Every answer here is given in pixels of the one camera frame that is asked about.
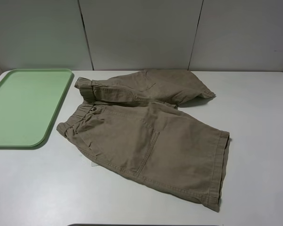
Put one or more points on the khaki shorts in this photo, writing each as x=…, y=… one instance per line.
x=131, y=125

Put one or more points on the green plastic tray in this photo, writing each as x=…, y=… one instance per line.
x=29, y=101

